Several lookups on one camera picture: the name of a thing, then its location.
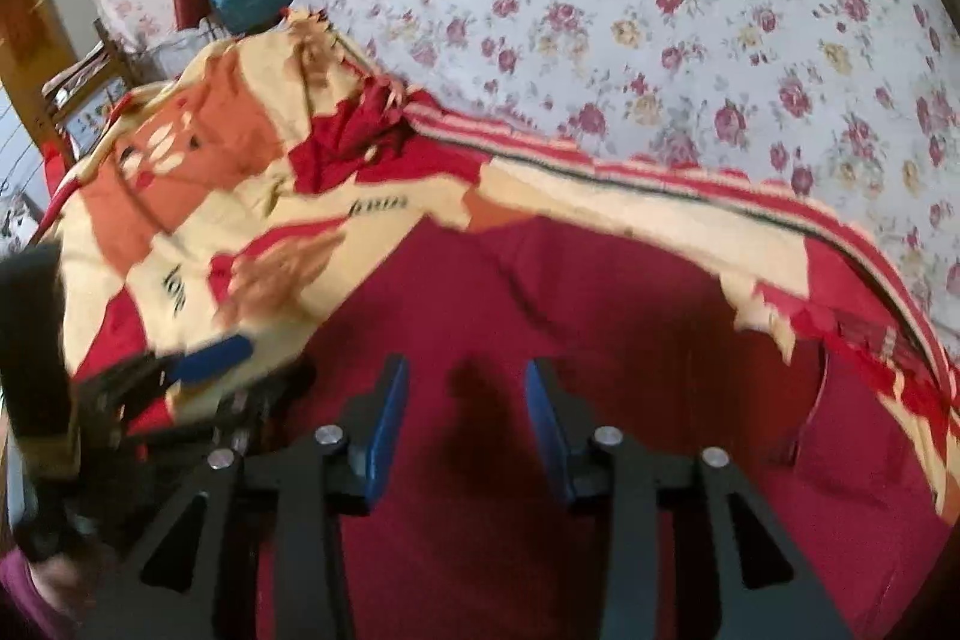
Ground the dark red garment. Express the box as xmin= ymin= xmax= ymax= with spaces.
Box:
xmin=255 ymin=214 xmax=950 ymax=640

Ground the person's left forearm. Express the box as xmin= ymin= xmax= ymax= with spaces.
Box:
xmin=0 ymin=546 xmax=121 ymax=640

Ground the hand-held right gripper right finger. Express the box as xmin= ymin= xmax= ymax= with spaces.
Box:
xmin=523 ymin=357 xmax=856 ymax=640

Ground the wooden chair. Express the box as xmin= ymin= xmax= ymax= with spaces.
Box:
xmin=41 ymin=20 xmax=141 ymax=140

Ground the wooden door frame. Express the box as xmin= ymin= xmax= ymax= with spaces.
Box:
xmin=0 ymin=0 xmax=72 ymax=161

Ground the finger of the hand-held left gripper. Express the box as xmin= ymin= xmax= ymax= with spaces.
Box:
xmin=214 ymin=364 xmax=317 ymax=459
xmin=75 ymin=334 xmax=254 ymax=401

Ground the white floral bedsheet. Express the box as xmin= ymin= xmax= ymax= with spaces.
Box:
xmin=283 ymin=0 xmax=960 ymax=371

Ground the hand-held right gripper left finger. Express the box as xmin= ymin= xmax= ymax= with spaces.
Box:
xmin=79 ymin=353 xmax=412 ymax=640

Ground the orange cream printed blanket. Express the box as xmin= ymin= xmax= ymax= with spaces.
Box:
xmin=41 ymin=6 xmax=960 ymax=521

